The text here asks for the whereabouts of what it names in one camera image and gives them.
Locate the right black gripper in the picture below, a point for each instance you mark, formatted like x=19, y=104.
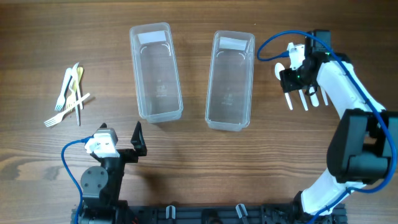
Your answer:
x=288, y=82

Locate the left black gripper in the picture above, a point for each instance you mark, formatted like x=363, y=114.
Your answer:
x=132, y=155

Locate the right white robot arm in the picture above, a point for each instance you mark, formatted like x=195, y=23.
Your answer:
x=362, y=155

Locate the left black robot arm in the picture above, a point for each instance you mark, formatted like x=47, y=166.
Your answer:
x=101, y=185

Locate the left clear plastic container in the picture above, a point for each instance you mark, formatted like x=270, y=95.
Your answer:
x=158, y=90

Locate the clear plastic container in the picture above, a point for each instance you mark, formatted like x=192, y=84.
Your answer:
x=229, y=95
x=158, y=90

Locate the right clear plastic container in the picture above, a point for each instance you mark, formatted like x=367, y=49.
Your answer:
x=229, y=95

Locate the yellow plastic fork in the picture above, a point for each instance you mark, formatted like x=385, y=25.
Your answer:
x=80, y=74

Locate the white plastic fork crossing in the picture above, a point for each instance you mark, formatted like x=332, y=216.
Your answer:
x=60, y=116

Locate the clear plastic fork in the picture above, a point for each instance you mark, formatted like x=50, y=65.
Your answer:
x=76, y=113

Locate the white plastic fork left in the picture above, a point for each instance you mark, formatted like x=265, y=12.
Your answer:
x=61, y=98

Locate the white plastic knife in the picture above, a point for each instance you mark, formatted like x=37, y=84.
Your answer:
x=75, y=83

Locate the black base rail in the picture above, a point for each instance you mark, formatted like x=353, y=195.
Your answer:
x=263, y=214

